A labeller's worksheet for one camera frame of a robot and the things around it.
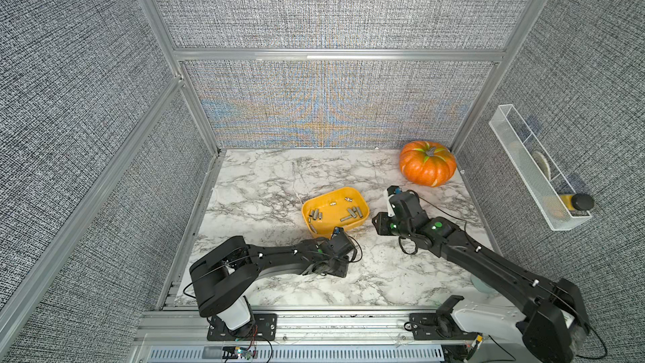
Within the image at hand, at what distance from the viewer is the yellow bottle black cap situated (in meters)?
0.62

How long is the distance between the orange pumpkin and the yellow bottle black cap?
38 centimetres

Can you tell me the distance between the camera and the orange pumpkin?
99cm
